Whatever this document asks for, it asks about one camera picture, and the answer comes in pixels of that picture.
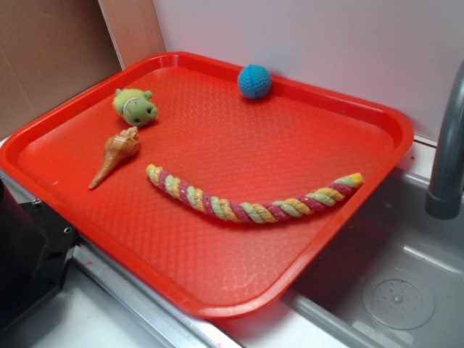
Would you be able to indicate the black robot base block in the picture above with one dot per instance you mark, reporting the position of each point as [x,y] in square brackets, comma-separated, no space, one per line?
[36,247]

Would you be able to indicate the red plastic tray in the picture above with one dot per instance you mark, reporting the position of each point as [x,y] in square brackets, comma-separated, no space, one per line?
[295,140]

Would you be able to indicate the blue knitted ball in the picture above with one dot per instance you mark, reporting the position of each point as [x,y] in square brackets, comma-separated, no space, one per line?
[254,82]

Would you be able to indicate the tan spiral seashell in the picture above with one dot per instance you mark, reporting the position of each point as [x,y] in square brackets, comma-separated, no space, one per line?
[117,149]

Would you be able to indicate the green plush toy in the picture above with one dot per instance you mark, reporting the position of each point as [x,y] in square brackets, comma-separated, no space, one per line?
[135,106]

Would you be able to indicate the grey plastic sink basin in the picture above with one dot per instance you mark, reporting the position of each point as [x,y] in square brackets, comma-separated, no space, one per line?
[393,277]

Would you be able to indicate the grey faucet spout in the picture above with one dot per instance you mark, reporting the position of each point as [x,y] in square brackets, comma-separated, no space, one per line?
[445,189]

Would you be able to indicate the brown cardboard panel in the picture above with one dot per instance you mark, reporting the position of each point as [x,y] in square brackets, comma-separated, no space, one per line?
[52,51]

